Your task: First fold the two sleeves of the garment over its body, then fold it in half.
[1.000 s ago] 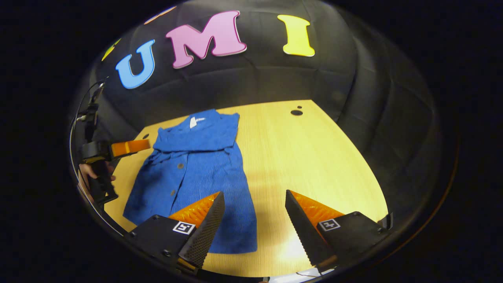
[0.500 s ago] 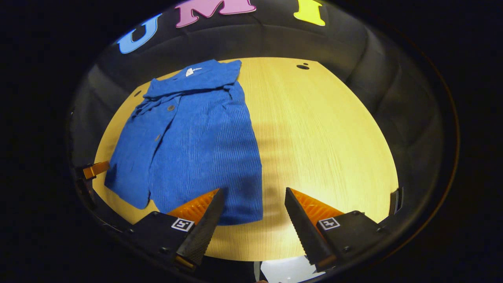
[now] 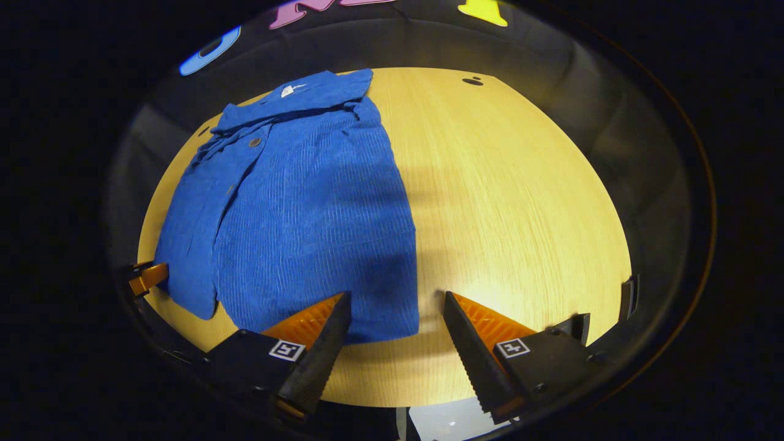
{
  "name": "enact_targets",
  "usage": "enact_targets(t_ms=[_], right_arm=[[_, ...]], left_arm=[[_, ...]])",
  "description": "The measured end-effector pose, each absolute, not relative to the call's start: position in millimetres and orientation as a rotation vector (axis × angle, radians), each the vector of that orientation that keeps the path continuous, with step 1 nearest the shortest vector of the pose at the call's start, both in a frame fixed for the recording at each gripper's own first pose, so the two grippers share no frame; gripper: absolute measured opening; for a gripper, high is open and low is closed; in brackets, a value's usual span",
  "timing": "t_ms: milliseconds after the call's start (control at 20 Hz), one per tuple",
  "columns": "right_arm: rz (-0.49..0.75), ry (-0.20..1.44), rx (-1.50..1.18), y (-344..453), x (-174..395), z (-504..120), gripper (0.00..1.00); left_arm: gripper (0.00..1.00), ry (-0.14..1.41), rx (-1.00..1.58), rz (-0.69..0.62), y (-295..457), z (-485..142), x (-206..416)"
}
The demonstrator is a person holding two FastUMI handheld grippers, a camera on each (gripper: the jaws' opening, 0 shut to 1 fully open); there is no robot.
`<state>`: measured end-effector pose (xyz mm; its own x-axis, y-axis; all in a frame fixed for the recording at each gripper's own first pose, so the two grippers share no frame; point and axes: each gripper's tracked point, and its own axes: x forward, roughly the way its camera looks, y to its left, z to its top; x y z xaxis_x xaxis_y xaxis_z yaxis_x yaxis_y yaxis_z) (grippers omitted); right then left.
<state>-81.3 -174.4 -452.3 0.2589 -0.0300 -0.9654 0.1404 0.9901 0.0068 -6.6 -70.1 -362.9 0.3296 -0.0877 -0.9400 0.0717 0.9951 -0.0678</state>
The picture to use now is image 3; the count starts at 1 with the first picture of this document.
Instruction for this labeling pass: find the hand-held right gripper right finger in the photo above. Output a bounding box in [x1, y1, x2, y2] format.
[443, 290, 613, 425]

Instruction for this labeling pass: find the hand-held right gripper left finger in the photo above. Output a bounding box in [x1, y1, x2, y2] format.
[202, 292, 353, 423]

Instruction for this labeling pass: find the blue corduroy shirt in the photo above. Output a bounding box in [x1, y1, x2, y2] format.
[153, 69, 421, 344]

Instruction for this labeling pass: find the black backdrop cloth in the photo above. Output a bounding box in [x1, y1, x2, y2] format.
[107, 0, 711, 344]

